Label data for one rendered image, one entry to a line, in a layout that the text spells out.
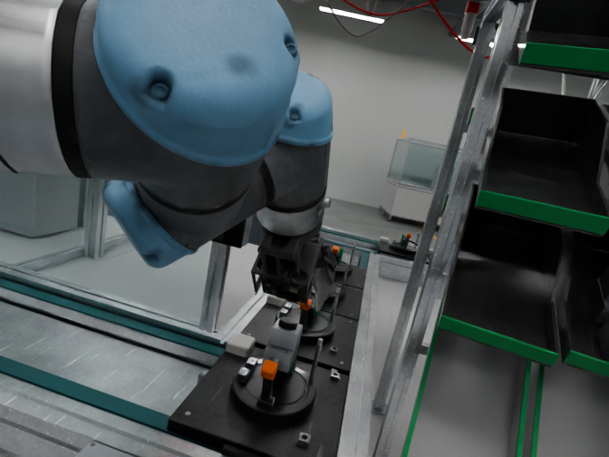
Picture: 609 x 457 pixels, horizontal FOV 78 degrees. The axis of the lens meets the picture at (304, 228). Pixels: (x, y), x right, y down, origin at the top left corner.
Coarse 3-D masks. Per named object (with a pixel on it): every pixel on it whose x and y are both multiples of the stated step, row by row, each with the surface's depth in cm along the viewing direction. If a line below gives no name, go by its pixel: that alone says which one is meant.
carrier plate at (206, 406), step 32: (224, 352) 71; (256, 352) 73; (224, 384) 62; (320, 384) 67; (192, 416) 54; (224, 416) 55; (320, 416) 59; (256, 448) 51; (288, 448) 52; (320, 448) 53
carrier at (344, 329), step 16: (272, 304) 96; (288, 304) 89; (336, 304) 87; (256, 320) 86; (272, 320) 87; (320, 320) 88; (336, 320) 94; (352, 320) 96; (256, 336) 79; (304, 336) 80; (320, 336) 81; (336, 336) 86; (352, 336) 87; (304, 352) 77; (320, 352) 78; (352, 352) 81; (336, 368) 74
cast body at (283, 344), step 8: (280, 320) 60; (288, 320) 60; (272, 328) 59; (280, 328) 58; (288, 328) 59; (296, 328) 60; (272, 336) 59; (280, 336) 58; (288, 336) 58; (296, 336) 58; (272, 344) 59; (280, 344) 58; (288, 344) 58; (296, 344) 59; (272, 352) 58; (280, 352) 57; (288, 352) 58; (296, 352) 62; (264, 360) 58; (280, 360) 57; (288, 360) 57; (280, 368) 58; (288, 368) 57
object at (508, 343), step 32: (480, 224) 67; (512, 224) 65; (544, 224) 63; (480, 256) 60; (512, 256) 60; (544, 256) 58; (448, 288) 50; (480, 288) 54; (512, 288) 54; (544, 288) 53; (448, 320) 46; (480, 320) 49; (512, 320) 49; (544, 320) 49; (512, 352) 45; (544, 352) 43
